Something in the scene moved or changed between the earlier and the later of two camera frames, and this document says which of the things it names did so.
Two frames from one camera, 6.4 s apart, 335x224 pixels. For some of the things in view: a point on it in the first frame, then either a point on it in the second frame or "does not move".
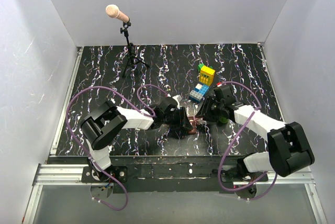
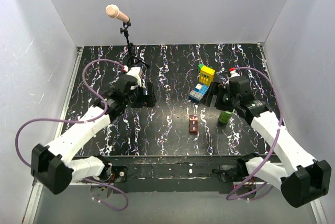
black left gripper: [182, 124] → [148, 100]
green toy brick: [199, 66] does not move
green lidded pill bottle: [223, 119] does not move
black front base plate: [173, 174] does not move
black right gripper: [204, 110] → [214, 90]
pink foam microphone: [113, 11] does not move
